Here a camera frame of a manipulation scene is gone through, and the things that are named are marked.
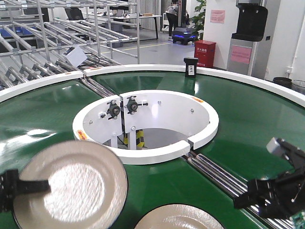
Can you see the white control box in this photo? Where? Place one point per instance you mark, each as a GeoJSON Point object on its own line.
{"type": "Point", "coordinates": [75, 55]}

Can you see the background white desk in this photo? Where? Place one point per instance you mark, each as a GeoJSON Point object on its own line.
{"type": "Point", "coordinates": [129, 20]}

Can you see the yellow black striped post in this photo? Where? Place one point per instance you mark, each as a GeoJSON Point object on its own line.
{"type": "Point", "coordinates": [140, 138]}

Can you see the pink wall notice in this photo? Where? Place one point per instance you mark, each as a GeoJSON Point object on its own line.
{"type": "Point", "coordinates": [217, 16]}

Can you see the small black sensor box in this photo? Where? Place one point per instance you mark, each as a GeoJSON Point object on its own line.
{"type": "Point", "coordinates": [191, 66]}

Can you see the far steel transfer rollers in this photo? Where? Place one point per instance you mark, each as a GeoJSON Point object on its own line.
{"type": "Point", "coordinates": [96, 87]}

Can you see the bending person in background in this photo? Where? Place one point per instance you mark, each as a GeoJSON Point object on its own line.
{"type": "Point", "coordinates": [172, 16]}

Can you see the background green plant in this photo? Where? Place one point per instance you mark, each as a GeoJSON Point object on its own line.
{"type": "Point", "coordinates": [198, 19]}

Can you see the dark waste bin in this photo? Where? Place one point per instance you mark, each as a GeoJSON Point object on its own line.
{"type": "Point", "coordinates": [283, 81]}

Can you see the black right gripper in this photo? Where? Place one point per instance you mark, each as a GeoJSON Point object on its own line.
{"type": "Point", "coordinates": [282, 197]}

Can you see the red fire extinguisher box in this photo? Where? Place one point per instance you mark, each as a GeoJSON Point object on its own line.
{"type": "Point", "coordinates": [204, 52]}

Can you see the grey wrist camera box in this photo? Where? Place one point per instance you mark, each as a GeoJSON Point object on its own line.
{"type": "Point", "coordinates": [273, 147]}

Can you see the beige textured plate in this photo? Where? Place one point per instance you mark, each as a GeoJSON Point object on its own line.
{"type": "Point", "coordinates": [88, 188]}
{"type": "Point", "coordinates": [178, 216]}

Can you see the black blue mobile robot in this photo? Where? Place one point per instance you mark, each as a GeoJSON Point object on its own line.
{"type": "Point", "coordinates": [183, 35]}

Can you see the right green bearing block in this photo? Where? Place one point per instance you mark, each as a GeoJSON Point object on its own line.
{"type": "Point", "coordinates": [132, 105]}

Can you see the black water dispenser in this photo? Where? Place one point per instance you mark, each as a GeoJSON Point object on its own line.
{"type": "Point", "coordinates": [249, 32]}

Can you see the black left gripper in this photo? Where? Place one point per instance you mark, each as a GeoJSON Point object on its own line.
{"type": "Point", "coordinates": [10, 184]}

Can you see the white outer conveyor rim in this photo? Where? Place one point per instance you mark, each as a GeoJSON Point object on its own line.
{"type": "Point", "coordinates": [289, 94]}

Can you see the metal roller rack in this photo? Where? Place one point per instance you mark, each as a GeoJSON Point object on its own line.
{"type": "Point", "coordinates": [35, 33]}

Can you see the green bearing block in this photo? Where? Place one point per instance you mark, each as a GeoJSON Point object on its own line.
{"type": "Point", "coordinates": [132, 105]}
{"type": "Point", "coordinates": [113, 110]}

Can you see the left green bearing block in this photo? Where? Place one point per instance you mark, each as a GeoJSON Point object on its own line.
{"type": "Point", "coordinates": [113, 110]}

